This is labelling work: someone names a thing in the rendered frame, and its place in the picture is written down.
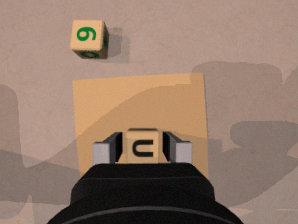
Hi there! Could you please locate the tan flat mat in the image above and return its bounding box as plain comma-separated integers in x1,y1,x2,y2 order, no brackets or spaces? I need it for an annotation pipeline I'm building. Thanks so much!
73,73,209,180

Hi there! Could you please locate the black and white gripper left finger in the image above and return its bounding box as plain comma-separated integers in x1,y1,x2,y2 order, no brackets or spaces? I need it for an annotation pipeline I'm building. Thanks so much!
92,132,123,166

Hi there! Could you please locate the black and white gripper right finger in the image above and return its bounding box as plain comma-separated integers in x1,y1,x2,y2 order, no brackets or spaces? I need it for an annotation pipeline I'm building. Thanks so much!
163,132,193,164

